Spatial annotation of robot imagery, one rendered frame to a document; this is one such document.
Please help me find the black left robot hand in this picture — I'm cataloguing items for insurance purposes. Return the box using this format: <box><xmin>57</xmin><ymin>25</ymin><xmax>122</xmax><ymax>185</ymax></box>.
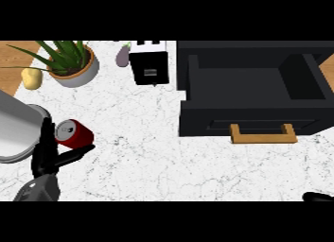
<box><xmin>30</xmin><ymin>116</ymin><xmax>97</xmax><ymax>180</ymax></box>

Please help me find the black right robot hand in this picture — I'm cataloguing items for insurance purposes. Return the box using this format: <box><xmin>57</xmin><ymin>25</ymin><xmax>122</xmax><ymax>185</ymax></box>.
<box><xmin>302</xmin><ymin>191</ymin><xmax>334</xmax><ymax>202</ymax></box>

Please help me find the red can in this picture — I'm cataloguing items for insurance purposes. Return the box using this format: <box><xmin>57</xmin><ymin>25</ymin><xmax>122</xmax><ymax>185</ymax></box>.
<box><xmin>54</xmin><ymin>118</ymin><xmax>95</xmax><ymax>150</ymax></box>

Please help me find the black drawer front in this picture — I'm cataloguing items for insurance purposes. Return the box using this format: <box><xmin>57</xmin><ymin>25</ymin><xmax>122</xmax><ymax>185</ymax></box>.
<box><xmin>178</xmin><ymin>98</ymin><xmax>334</xmax><ymax>138</ymax></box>

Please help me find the black drawer box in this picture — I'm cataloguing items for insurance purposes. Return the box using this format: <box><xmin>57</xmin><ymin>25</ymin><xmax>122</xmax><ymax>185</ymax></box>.
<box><xmin>187</xmin><ymin>53</ymin><xmax>334</xmax><ymax>102</ymax></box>

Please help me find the large grey metal cylinder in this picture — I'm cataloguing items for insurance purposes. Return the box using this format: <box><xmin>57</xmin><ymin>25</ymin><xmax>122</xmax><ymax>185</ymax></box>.
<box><xmin>0</xmin><ymin>82</ymin><xmax>52</xmax><ymax>164</ymax></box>

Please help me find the yellow potato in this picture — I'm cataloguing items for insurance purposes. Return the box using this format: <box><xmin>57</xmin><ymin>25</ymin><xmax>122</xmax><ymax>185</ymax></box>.
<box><xmin>20</xmin><ymin>67</ymin><xmax>45</xmax><ymax>91</ymax></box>

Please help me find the green plant in white pot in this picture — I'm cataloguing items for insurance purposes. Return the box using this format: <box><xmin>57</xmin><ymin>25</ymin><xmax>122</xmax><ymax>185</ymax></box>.
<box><xmin>0</xmin><ymin>40</ymin><xmax>101</xmax><ymax>89</ymax></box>

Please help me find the purple eggplant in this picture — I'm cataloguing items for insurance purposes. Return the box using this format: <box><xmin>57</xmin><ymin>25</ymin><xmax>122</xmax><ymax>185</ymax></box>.
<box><xmin>116</xmin><ymin>42</ymin><xmax>134</xmax><ymax>68</ymax></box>

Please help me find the black and white toaster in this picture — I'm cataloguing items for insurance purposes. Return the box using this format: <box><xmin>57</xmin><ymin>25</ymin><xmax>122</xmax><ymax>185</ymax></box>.
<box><xmin>128</xmin><ymin>40</ymin><xmax>171</xmax><ymax>87</ymax></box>

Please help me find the black cabinet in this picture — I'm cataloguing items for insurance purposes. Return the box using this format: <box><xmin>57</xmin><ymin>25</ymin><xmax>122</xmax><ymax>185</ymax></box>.
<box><xmin>175</xmin><ymin>40</ymin><xmax>334</xmax><ymax>93</ymax></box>

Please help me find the wooden drawer handle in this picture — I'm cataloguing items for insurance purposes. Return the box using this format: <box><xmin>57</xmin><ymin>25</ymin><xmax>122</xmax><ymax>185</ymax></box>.
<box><xmin>228</xmin><ymin>123</ymin><xmax>299</xmax><ymax>145</ymax></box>

